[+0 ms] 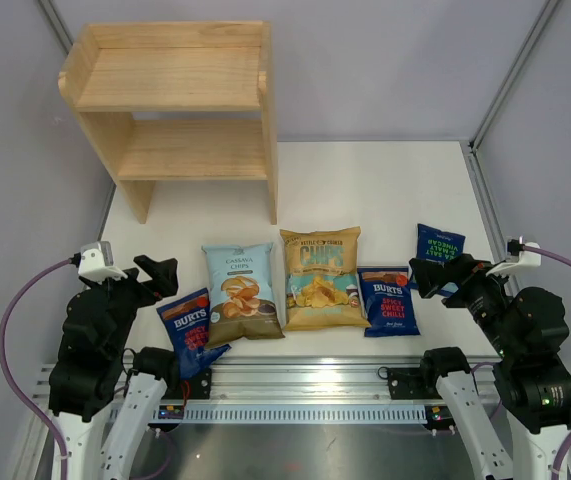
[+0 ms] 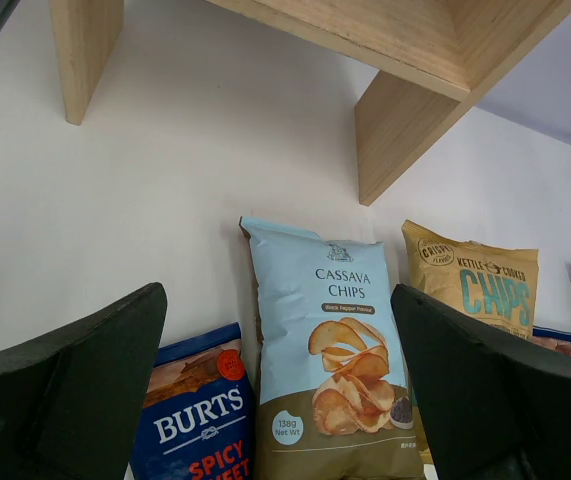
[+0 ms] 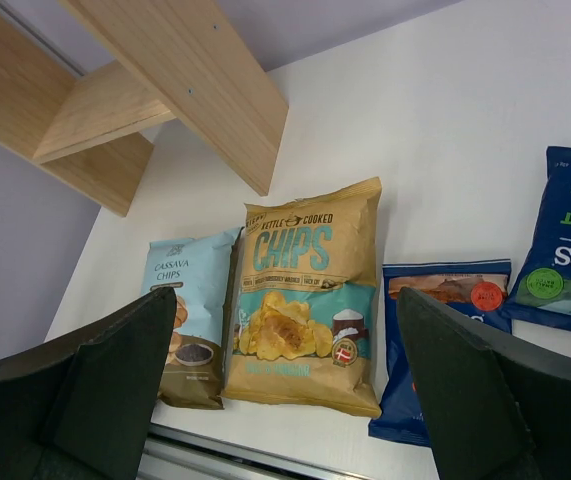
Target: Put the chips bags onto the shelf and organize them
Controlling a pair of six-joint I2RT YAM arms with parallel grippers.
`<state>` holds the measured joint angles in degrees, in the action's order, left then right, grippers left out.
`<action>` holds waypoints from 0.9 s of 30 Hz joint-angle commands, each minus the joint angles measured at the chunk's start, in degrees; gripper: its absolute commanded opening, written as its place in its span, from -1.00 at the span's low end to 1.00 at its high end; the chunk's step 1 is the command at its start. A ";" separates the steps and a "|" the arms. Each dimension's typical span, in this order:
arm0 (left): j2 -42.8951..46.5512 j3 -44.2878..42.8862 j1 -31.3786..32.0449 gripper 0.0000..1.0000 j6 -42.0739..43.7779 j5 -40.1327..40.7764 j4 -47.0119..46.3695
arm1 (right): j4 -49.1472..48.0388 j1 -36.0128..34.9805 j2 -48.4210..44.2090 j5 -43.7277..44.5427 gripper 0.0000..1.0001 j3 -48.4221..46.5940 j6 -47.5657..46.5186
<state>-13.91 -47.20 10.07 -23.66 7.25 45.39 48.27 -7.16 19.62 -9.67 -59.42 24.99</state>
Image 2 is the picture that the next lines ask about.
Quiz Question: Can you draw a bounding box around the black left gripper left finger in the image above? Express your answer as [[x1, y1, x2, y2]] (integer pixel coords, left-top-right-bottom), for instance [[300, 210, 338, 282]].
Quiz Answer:
[[0, 283, 167, 479]]

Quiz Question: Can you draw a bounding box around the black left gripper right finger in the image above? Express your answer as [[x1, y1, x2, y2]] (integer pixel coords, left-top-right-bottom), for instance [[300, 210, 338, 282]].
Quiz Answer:
[[391, 284, 571, 479]]

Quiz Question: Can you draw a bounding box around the tan kettle cooked chips bag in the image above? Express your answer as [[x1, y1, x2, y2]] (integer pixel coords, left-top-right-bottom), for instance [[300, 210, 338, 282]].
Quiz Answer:
[[401, 220, 539, 340]]

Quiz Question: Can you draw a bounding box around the blue Burts spicy chilli bag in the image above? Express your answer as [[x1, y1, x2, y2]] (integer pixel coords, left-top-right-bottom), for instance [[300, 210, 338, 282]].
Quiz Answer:
[[129, 323, 255, 479]]

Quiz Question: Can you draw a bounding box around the light blue cassava chips bag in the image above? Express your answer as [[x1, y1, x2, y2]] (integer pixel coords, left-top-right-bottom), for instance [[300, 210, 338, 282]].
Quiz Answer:
[[239, 216, 424, 479]]

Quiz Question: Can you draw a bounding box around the wooden two-tier shelf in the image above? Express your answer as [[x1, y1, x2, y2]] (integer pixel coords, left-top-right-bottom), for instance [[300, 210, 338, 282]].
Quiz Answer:
[[48, 0, 571, 207]]

